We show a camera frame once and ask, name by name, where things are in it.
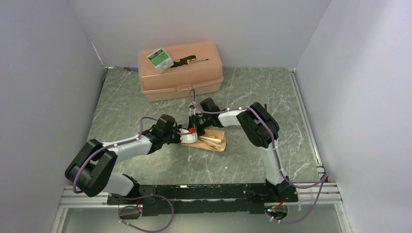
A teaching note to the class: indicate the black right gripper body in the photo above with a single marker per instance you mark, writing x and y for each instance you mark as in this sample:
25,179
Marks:
200,123

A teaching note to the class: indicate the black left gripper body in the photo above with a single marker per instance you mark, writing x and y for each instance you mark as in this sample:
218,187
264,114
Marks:
174,136

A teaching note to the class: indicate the peach satin napkin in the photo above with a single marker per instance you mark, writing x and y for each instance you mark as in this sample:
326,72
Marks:
213,140

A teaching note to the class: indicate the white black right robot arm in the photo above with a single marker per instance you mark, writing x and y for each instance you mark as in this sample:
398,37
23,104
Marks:
259,126

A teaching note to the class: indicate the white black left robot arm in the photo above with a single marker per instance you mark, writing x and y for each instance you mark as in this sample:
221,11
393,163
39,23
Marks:
91,171

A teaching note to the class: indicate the peach plastic storage box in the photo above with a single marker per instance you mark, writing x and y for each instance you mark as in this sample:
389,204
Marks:
174,83

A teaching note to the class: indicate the yellow black screwdriver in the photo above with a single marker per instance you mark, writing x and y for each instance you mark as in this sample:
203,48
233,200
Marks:
186,61

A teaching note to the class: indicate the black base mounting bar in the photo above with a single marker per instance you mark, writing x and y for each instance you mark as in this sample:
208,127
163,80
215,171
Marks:
253,198

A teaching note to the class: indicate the red blue pen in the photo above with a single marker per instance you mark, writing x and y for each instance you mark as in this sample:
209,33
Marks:
129,68

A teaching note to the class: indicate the green white small box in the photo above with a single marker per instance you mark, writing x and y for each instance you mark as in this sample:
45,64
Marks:
160,60

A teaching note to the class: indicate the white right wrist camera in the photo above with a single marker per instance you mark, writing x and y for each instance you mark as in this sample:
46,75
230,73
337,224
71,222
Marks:
192,110

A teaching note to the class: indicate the aluminium frame rail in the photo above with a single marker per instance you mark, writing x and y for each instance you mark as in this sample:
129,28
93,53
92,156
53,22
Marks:
320,192

